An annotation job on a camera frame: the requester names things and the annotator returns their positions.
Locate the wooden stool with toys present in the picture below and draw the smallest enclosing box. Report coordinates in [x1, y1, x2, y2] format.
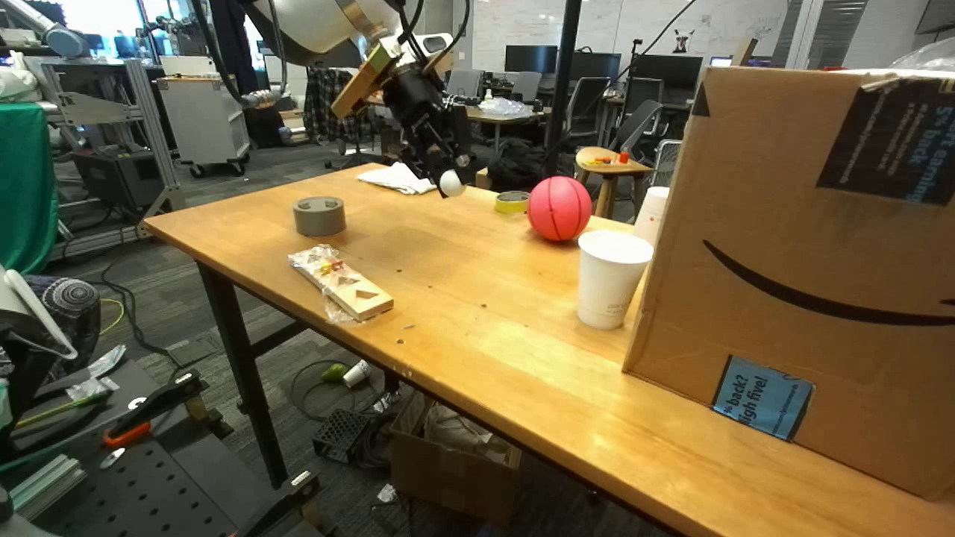
[575, 146, 654, 220]

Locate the plaid garment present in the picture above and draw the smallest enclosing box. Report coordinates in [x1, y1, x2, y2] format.
[304, 67, 360, 144]

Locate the wooden shape puzzle in bag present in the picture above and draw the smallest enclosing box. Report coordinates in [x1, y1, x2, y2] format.
[287, 244, 395, 326]

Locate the white cloth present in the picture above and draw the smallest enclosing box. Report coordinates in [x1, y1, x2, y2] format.
[357, 163, 438, 196]

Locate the black plastic crate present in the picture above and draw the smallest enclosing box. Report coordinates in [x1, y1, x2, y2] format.
[311, 407, 372, 464]

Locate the black pole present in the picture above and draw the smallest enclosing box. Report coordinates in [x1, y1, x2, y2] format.
[542, 0, 583, 178]

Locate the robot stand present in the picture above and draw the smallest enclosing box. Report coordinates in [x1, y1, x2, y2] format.
[0, 358, 323, 537]

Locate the red ball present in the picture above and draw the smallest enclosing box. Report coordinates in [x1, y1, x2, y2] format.
[528, 176, 593, 242]

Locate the group of office chairs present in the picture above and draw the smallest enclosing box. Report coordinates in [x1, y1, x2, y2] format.
[446, 69, 683, 187]

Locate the black and orange clamp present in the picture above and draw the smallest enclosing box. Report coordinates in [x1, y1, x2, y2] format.
[101, 371, 210, 449]

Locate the green cloth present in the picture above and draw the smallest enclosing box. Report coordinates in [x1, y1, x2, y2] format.
[0, 102, 60, 275]

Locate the patterned dark cloth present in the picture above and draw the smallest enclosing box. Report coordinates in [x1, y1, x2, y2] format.
[0, 274, 102, 403]

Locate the aluminium frame rack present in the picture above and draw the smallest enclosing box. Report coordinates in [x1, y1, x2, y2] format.
[39, 58, 185, 260]

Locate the clear plastic bag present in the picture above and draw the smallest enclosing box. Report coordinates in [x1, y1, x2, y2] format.
[891, 36, 955, 72]

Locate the white paper cup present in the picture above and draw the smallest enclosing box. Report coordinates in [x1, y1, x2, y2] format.
[577, 230, 655, 330]
[634, 186, 671, 248]

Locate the row of monitors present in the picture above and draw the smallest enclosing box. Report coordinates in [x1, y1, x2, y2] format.
[504, 45, 704, 105]

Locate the open cardboard box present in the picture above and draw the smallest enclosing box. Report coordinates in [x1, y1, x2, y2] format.
[389, 401, 524, 527]

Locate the white cabinet on wheels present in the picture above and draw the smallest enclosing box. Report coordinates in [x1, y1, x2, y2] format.
[156, 75, 251, 179]

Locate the black bag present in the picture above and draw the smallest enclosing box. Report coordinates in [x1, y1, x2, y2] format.
[488, 142, 569, 192]

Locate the large cardboard box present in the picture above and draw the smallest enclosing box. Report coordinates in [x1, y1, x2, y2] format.
[622, 66, 955, 501]

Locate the grey tape roll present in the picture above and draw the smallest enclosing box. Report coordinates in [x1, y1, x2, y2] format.
[292, 196, 347, 238]

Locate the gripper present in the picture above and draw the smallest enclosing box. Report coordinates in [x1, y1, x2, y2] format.
[383, 63, 473, 189]

